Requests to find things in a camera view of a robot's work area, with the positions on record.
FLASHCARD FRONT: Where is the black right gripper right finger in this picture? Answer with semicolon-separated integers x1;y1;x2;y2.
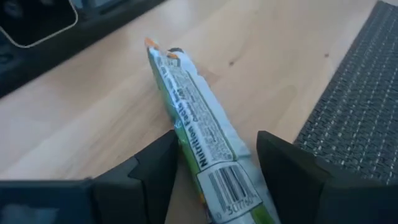
256;130;336;224

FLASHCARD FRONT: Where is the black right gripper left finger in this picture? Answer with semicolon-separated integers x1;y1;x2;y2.
92;129;180;224

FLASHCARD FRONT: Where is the silver granola bar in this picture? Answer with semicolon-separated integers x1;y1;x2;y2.
144;37;282;224

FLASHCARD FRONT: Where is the grey woven mat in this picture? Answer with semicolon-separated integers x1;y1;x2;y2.
294;0;398;186

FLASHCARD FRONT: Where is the dark plate with pale rim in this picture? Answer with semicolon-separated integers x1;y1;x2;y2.
0;0;78;49

